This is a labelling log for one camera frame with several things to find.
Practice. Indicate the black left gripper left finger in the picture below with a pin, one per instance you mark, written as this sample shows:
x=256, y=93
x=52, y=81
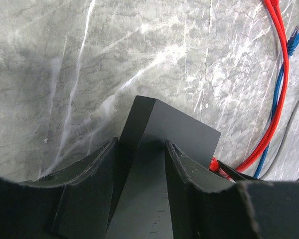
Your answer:
x=74, y=202

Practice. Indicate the black network switch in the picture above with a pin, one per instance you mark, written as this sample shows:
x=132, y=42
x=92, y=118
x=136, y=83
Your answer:
x=140, y=206

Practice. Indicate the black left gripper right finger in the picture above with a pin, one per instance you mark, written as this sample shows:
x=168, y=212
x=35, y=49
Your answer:
x=202, y=204

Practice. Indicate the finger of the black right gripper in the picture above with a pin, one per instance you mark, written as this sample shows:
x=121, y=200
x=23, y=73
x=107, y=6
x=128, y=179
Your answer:
x=227, y=172

